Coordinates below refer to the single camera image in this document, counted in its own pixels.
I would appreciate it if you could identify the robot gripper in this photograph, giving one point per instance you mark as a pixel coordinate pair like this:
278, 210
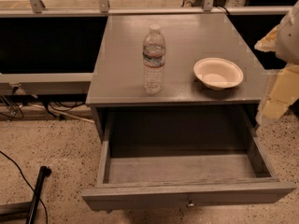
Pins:
289, 37

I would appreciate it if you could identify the grey wooden top drawer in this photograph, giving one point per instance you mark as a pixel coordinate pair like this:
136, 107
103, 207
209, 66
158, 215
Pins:
158, 159

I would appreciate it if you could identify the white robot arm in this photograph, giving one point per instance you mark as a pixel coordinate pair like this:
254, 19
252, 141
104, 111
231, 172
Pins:
291, 20

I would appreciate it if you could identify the metal drawer knob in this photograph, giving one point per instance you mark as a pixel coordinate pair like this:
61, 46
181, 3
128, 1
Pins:
190, 203

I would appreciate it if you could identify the white paper bowl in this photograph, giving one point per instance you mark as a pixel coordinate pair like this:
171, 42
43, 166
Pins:
218, 74

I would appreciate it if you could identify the clear plastic water bottle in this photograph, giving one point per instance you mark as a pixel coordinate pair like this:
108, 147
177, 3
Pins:
154, 50

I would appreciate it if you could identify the grey wooden cabinet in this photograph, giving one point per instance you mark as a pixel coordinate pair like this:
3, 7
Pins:
118, 74

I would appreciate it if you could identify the black stand leg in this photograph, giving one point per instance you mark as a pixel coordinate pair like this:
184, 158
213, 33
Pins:
44, 172

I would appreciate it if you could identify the grey metal railing frame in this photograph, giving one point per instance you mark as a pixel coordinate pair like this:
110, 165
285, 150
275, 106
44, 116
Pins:
40, 48

